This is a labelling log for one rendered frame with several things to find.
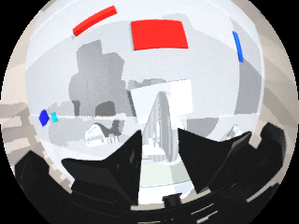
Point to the red rectangular bar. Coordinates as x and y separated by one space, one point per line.
104 14

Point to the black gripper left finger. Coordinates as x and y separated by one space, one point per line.
121 170

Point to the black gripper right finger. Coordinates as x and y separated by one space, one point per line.
203 158

